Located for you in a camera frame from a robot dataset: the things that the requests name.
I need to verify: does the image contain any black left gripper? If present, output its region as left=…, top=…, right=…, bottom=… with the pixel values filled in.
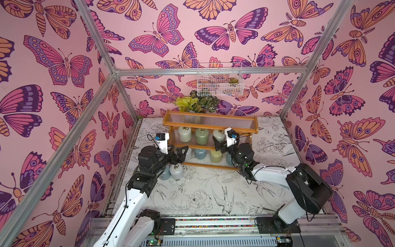
left=151, top=143, right=187, bottom=177

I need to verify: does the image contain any cream canister shelf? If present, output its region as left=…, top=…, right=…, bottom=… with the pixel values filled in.
left=213, top=130, right=226, bottom=143

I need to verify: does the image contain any large light blue canister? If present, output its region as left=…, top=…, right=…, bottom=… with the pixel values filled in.
left=158, top=165, right=171, bottom=181

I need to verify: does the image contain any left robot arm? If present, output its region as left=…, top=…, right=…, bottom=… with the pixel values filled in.
left=94, top=146, right=189, bottom=247

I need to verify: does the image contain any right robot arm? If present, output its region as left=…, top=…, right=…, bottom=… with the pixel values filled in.
left=213, top=134, right=334, bottom=233

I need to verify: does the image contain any white canister bottom shelf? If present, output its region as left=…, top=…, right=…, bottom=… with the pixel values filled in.
left=184, top=148, right=192, bottom=162

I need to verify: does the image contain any yellow-green canister bottom shelf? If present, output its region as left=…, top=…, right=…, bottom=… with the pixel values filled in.
left=210, top=150, right=223, bottom=163

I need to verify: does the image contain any blue canister bottom shelf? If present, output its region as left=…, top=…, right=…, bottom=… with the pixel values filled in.
left=194, top=149, right=207, bottom=160

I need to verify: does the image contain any green canister middle shelf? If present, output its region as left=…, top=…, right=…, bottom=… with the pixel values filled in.
left=195, top=128, right=209, bottom=146

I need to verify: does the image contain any wooden tiered shelf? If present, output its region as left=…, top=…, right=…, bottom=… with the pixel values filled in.
left=163, top=110, right=259, bottom=170

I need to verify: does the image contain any blue canister bottom right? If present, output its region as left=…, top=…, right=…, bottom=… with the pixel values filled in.
left=226, top=153, right=234, bottom=166

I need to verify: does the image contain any green leafy plant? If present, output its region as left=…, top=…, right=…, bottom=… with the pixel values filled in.
left=174, top=90, right=220, bottom=113

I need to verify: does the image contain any small succulent in basket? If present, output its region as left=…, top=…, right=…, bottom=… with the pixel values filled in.
left=228, top=77, right=239, bottom=84

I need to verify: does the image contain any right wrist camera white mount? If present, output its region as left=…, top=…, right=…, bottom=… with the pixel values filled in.
left=224, top=128, right=240, bottom=147

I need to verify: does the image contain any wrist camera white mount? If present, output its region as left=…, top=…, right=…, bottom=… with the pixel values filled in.
left=224, top=128, right=240, bottom=147
left=154, top=133, right=170, bottom=154

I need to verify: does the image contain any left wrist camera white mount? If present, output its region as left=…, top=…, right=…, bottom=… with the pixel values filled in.
left=154, top=133, right=170, bottom=154

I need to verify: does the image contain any white wire basket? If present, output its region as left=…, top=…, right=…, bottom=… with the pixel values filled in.
left=196, top=62, right=245, bottom=97

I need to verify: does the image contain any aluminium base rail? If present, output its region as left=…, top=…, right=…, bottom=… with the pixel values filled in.
left=83, top=214, right=349, bottom=247

